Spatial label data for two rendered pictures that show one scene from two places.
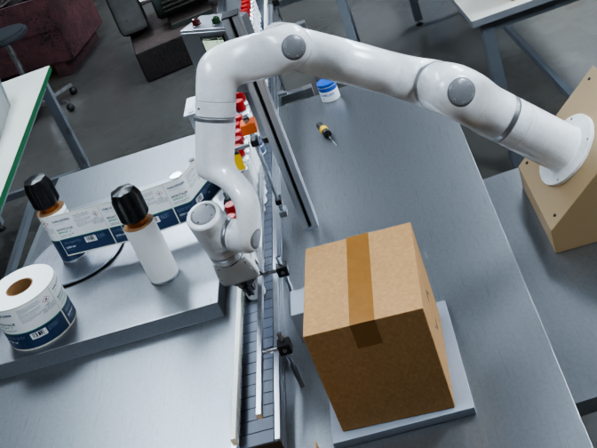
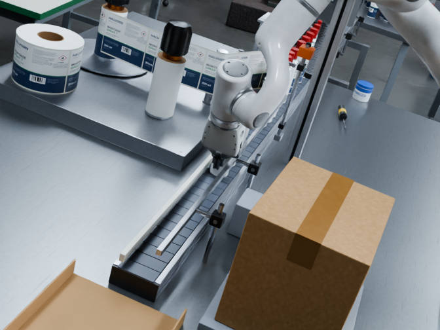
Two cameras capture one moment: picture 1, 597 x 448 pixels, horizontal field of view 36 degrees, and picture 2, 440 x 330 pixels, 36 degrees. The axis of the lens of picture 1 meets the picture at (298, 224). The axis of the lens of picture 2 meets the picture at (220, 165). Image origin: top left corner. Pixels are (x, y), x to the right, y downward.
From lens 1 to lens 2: 0.55 m
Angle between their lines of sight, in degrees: 4
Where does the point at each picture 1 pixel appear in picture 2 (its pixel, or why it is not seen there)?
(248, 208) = (274, 90)
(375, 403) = (260, 316)
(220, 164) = (279, 40)
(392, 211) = not seen: hidden behind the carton
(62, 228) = (112, 27)
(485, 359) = not seen: outside the picture
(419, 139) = (410, 167)
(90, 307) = (88, 92)
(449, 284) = (373, 278)
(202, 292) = (178, 143)
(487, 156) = not seen: hidden behind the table
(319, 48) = (423, 14)
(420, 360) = (329, 310)
